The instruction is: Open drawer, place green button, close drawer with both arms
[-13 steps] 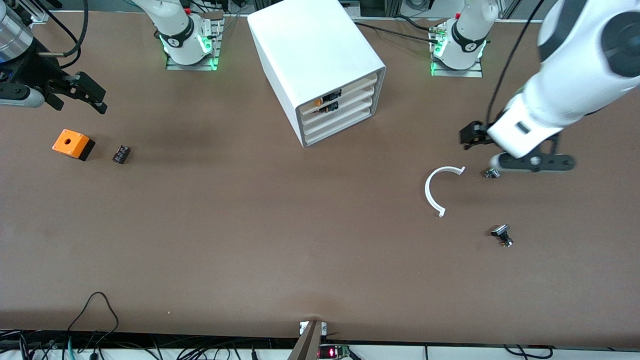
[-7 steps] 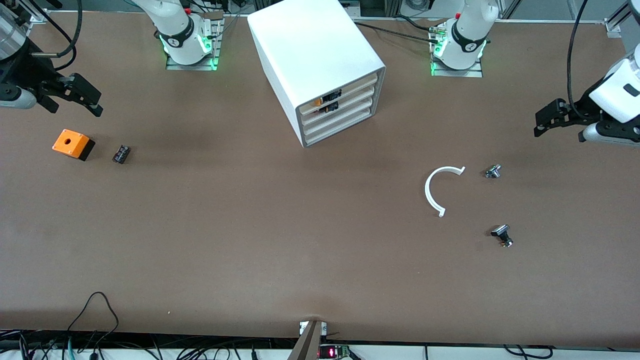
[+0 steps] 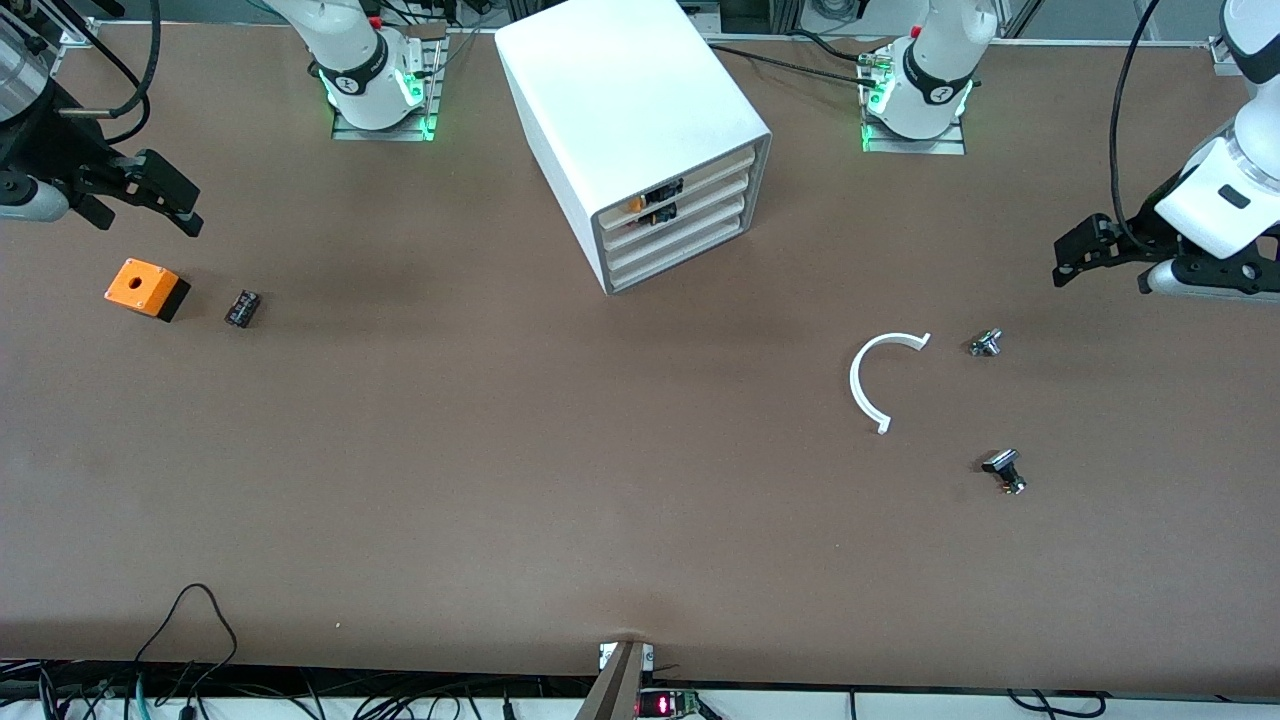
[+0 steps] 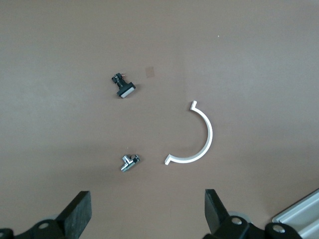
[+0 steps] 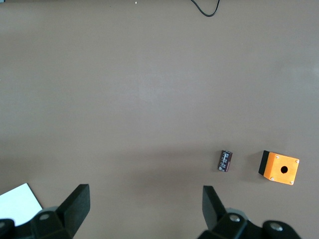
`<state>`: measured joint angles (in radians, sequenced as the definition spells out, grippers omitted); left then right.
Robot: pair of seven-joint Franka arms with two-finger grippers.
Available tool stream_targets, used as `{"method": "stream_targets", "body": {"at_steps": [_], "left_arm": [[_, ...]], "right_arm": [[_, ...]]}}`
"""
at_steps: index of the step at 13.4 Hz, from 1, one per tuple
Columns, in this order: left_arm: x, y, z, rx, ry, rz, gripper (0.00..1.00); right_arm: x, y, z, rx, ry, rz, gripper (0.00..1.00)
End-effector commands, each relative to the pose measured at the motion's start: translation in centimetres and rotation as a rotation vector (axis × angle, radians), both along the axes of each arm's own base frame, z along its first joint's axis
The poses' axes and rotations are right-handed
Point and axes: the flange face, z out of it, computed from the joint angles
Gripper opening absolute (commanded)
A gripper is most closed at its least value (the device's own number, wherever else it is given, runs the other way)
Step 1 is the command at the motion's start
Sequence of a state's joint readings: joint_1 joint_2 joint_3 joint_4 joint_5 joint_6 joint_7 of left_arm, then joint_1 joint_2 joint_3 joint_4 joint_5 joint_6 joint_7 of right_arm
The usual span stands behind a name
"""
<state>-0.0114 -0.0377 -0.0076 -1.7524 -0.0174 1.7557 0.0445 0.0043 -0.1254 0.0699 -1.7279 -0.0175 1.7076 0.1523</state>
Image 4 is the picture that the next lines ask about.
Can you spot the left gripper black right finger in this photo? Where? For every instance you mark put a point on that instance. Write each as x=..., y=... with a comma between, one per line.
x=216, y=219

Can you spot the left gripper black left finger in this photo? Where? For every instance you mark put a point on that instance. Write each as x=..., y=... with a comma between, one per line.
x=74, y=214

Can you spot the white plastic drawer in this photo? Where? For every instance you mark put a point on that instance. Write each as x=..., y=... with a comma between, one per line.
x=312, y=219

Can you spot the chrome metal tee fitting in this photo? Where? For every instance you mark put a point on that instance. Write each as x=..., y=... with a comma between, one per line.
x=129, y=163

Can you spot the white semicircular plastic bracket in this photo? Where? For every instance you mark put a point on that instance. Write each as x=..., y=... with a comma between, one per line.
x=210, y=132

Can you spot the black switch with white face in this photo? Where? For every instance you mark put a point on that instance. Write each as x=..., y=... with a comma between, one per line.
x=124, y=90

